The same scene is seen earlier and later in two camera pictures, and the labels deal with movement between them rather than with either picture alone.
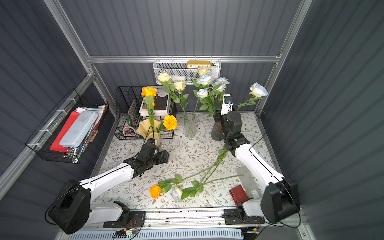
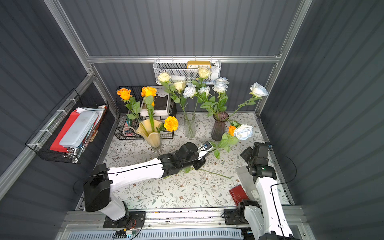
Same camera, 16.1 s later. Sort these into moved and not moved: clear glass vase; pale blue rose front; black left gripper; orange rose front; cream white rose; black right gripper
Moved: pale blue rose front; orange rose front; black left gripper; black right gripper
Not moved: cream white rose; clear glass vase
